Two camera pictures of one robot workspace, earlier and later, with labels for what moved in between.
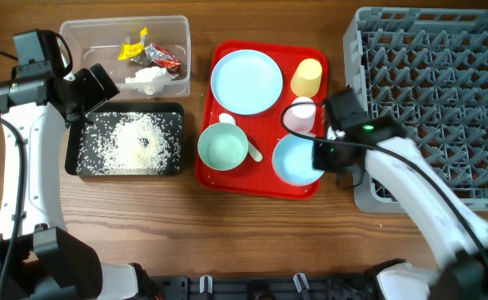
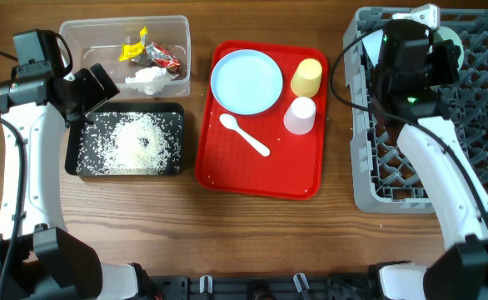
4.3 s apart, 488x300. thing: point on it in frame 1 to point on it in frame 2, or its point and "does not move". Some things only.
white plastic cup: [301, 114] does not move
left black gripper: [98, 83] does not move
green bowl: [222, 147] to [450, 33]
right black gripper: [320, 162] to [444, 55]
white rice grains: [122, 143] does not move
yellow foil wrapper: [130, 50] does not move
